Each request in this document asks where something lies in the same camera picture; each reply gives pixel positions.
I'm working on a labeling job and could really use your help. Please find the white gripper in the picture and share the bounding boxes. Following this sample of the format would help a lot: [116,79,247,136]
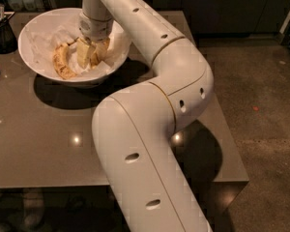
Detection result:
[76,12,113,69]

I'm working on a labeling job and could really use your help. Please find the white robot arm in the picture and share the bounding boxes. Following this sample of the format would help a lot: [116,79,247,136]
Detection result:
[80,0,214,232]

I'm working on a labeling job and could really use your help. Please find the left spotted banana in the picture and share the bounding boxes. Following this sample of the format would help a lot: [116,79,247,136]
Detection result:
[52,43,77,80]

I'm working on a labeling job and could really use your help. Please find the white bowl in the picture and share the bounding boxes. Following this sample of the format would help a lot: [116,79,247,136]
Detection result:
[17,7,132,89]

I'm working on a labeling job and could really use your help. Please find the white paper liner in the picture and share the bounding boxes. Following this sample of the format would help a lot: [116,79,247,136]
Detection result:
[27,11,131,77]

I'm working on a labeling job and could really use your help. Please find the black mesh utensil holder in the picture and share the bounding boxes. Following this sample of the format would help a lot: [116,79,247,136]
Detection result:
[0,2,19,55]

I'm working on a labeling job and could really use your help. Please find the dark cabinet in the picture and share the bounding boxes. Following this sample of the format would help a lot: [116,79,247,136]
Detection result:
[44,0,290,36]

